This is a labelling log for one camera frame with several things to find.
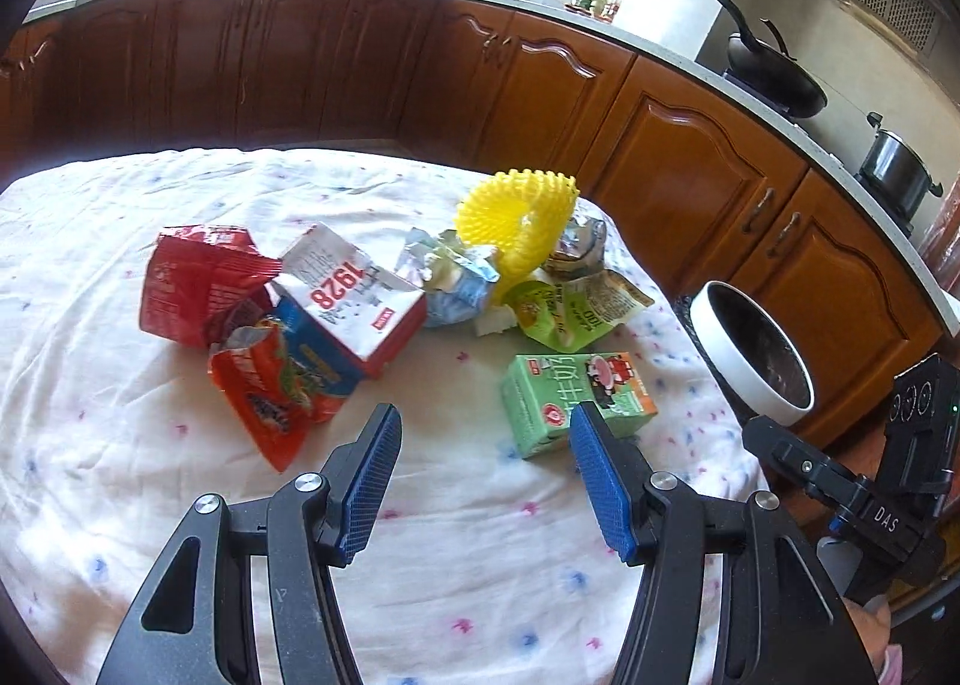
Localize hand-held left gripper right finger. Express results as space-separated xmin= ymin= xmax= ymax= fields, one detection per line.
xmin=568 ymin=401 xmax=880 ymax=685

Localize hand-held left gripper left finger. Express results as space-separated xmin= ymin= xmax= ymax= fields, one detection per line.
xmin=96 ymin=402 xmax=404 ymax=685

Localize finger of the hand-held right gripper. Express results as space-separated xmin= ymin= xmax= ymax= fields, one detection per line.
xmin=742 ymin=415 xmax=863 ymax=507

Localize white rimmed black trash bin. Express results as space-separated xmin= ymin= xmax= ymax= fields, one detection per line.
xmin=709 ymin=286 xmax=811 ymax=408

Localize green milk carton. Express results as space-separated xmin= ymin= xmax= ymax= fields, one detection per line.
xmin=501 ymin=351 xmax=659 ymax=461

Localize white-rimmed trash bin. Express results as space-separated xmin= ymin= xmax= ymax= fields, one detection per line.
xmin=688 ymin=281 xmax=815 ymax=427

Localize orange and blue snack bag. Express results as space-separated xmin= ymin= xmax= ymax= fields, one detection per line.
xmin=208 ymin=296 xmax=362 ymax=474

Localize green snack packet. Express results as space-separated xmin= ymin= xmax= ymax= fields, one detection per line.
xmin=499 ymin=270 xmax=655 ymax=348

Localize white carton with red print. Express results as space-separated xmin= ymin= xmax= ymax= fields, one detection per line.
xmin=270 ymin=222 xmax=428 ymax=380

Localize white tissue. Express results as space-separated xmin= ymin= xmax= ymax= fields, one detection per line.
xmin=474 ymin=302 xmax=518 ymax=337

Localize silver and blue foil wrapper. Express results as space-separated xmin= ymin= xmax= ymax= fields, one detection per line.
xmin=394 ymin=229 xmax=500 ymax=330

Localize red snack bag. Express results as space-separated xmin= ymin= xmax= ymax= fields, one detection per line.
xmin=139 ymin=223 xmax=282 ymax=348

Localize yellow foam fruit net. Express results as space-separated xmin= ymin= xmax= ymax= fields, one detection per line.
xmin=456 ymin=169 xmax=580 ymax=281

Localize person's right hand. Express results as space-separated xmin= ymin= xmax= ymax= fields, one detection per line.
xmin=844 ymin=595 xmax=908 ymax=685

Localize white printed tablecloth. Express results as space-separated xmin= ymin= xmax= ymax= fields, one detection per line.
xmin=0 ymin=146 xmax=773 ymax=685

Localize black gas stove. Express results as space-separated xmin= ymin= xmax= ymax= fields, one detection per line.
xmin=720 ymin=64 xmax=916 ymax=240

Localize dark steel stockpot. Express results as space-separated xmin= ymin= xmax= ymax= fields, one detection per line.
xmin=857 ymin=112 xmax=944 ymax=210

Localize black wok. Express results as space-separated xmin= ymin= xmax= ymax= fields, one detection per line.
xmin=715 ymin=0 xmax=830 ymax=119

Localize speckled kitchen countertop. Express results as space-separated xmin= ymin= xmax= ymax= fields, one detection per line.
xmin=22 ymin=0 xmax=960 ymax=337

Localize wooden base cabinets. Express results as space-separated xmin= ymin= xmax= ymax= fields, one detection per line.
xmin=0 ymin=0 xmax=946 ymax=450

